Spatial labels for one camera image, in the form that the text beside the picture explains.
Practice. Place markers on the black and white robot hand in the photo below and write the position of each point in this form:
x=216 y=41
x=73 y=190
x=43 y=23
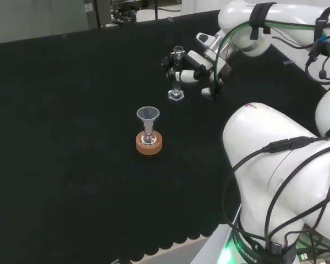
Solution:
x=206 y=64

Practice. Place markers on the clear graduated cylinder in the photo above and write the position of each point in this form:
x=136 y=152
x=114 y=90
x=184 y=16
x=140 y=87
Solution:
x=176 y=94

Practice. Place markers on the clear plastic funnel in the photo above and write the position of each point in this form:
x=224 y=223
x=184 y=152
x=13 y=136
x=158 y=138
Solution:
x=148 y=114

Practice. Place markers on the small round-bottom glass flask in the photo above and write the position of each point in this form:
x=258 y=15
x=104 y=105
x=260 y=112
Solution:
x=148 y=138

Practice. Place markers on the grey metal cabinet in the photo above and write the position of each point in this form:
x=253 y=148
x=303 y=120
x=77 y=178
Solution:
x=97 y=13

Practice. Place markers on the black bench cloth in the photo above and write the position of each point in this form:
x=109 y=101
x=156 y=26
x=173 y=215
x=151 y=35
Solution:
x=71 y=137

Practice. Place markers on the green USB plug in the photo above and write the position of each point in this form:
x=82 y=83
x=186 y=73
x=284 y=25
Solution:
x=304 y=256

